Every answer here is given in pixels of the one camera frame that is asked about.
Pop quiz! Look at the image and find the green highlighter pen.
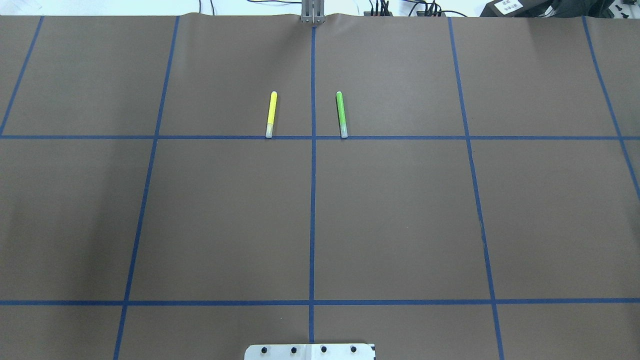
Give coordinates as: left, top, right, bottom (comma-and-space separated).
335, 91, 349, 139

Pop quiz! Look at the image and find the yellow highlighter pen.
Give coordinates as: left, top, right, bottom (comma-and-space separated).
265, 91, 278, 139

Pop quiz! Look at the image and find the aluminium frame post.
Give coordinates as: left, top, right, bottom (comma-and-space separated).
301, 0, 325, 25

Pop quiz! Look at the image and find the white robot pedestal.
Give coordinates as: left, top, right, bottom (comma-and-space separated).
244, 342, 377, 360

